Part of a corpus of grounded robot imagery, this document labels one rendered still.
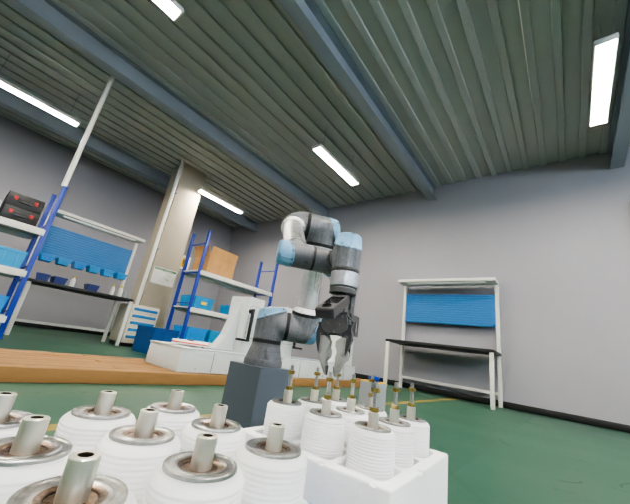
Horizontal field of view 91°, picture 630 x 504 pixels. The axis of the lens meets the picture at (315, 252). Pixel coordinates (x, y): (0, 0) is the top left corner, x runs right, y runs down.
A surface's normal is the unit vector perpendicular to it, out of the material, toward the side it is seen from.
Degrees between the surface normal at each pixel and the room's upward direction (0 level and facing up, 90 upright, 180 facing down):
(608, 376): 90
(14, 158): 90
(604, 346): 90
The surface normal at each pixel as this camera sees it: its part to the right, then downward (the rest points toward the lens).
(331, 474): -0.57, -0.33
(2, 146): 0.78, -0.07
